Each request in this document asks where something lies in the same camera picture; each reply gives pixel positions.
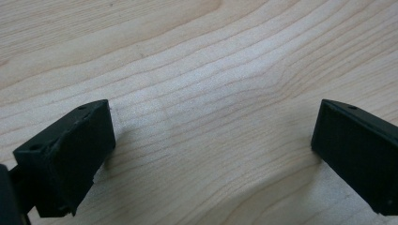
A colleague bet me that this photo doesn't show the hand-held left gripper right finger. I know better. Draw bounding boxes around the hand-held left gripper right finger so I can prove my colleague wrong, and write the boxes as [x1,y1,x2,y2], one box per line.
[310,98,398,217]

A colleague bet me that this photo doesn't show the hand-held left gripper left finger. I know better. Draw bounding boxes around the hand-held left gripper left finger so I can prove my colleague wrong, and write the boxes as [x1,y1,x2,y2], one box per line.
[12,98,116,218]

